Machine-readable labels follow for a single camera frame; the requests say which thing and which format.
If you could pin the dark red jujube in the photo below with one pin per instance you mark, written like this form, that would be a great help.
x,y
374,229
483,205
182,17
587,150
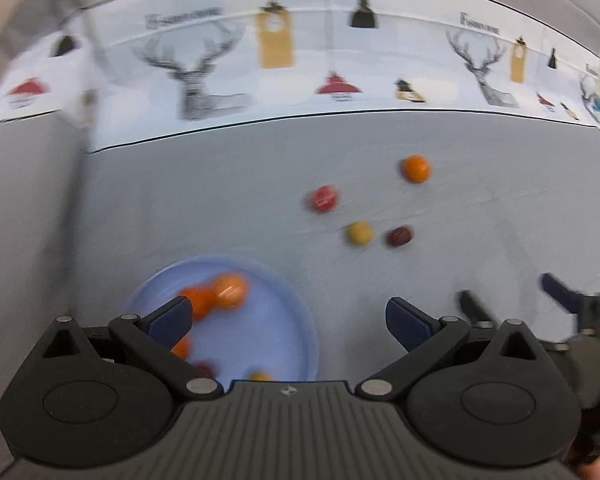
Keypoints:
x,y
399,236
203,368

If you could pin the small orange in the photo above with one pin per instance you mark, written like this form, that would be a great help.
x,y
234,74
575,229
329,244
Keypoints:
x,y
181,348
415,168
197,302

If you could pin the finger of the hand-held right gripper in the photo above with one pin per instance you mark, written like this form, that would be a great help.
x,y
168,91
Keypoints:
x,y
560,292
475,307

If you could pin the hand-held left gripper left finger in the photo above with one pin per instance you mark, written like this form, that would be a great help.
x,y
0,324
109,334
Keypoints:
x,y
170,322

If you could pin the pale orange round fruit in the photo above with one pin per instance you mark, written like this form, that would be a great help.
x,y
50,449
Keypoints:
x,y
230,290

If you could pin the yellow-green round fruit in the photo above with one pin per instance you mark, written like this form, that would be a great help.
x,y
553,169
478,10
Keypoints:
x,y
260,376
359,233

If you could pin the grey printed blanket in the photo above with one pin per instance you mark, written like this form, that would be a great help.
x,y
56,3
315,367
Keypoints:
x,y
230,185

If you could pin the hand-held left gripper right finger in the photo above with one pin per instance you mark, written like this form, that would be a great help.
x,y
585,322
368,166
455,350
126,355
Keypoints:
x,y
409,324

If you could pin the blue plate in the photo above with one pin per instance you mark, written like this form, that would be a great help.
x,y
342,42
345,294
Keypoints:
x,y
270,320

